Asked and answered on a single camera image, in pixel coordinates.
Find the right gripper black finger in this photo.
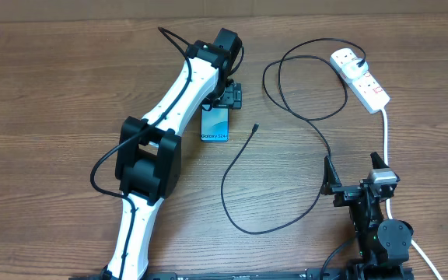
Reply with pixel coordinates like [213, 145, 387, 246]
[320, 156, 341, 195]
[370, 152, 389, 170]

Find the Galaxy S24+ smartphone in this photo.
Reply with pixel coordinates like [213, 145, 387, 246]
[201, 108, 229, 142]

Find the black USB-C charging cable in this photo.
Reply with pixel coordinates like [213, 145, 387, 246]
[220, 37, 367, 236]

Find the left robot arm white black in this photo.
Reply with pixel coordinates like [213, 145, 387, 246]
[98, 28, 244, 279]

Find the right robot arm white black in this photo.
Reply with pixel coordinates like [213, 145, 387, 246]
[320, 152, 414, 279]

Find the white charger plug adapter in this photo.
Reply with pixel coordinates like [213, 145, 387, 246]
[341, 60, 369, 80]

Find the white power strip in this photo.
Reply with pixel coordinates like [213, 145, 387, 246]
[330, 48, 390, 114]

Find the white power strip cord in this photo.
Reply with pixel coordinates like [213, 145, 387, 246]
[380, 108, 444, 280]

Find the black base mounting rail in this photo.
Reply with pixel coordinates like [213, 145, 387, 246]
[68, 267, 415, 280]

